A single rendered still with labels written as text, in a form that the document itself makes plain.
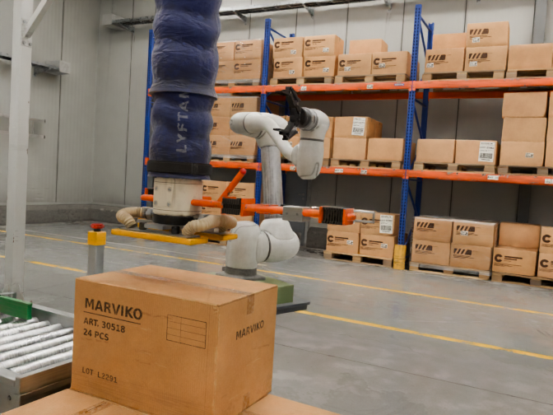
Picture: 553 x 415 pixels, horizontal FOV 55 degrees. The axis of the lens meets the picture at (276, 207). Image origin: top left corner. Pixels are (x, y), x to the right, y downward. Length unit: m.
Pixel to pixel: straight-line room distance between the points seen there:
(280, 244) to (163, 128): 1.02
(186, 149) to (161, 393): 0.80
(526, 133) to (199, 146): 7.21
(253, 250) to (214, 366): 0.95
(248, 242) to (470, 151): 6.53
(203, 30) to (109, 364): 1.16
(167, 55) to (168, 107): 0.17
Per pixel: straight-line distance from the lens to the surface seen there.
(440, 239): 8.73
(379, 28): 10.82
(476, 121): 10.08
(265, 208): 1.70
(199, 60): 1.85
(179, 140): 1.82
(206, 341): 1.70
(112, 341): 1.94
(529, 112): 8.71
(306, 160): 2.21
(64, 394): 2.09
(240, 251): 2.52
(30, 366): 2.38
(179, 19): 1.88
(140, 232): 1.85
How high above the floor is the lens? 1.33
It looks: 3 degrees down
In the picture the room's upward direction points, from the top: 3 degrees clockwise
